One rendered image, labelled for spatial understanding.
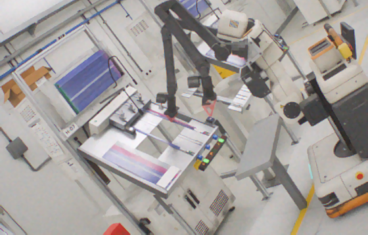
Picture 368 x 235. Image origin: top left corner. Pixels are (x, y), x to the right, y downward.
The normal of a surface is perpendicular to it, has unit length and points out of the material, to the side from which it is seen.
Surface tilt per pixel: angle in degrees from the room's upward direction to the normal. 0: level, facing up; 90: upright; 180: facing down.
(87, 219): 90
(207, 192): 90
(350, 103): 90
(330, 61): 92
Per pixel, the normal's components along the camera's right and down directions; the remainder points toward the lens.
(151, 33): -0.51, 0.55
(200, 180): 0.63, -0.29
